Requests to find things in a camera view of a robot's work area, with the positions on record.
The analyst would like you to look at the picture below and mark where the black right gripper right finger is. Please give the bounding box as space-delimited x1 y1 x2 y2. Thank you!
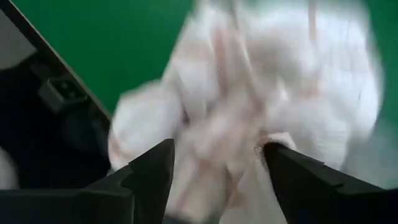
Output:
263 142 398 224

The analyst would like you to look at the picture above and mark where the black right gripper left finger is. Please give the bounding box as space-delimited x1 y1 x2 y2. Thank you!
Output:
0 139 175 224

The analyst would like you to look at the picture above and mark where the clear plastic bin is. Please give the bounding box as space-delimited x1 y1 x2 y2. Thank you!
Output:
340 116 398 190

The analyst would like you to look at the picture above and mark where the white pink-striped towel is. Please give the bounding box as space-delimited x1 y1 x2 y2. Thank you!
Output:
107 0 385 224

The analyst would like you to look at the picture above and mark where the black aluminium table frame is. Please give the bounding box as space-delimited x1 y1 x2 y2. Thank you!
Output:
0 0 113 122

